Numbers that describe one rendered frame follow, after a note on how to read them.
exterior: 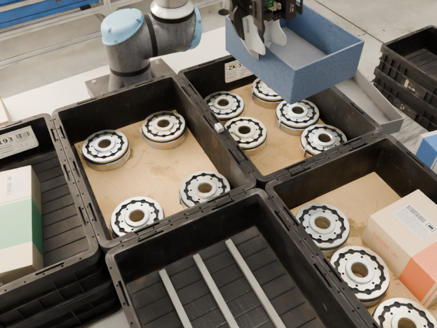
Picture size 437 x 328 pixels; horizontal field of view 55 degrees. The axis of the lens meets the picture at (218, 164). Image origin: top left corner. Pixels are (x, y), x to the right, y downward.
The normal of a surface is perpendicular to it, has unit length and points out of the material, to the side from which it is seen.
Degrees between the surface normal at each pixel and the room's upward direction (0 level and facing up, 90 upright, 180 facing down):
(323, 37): 90
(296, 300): 0
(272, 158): 0
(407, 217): 0
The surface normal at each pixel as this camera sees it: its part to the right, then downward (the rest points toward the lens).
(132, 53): 0.39, 0.65
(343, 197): -0.02, -0.67
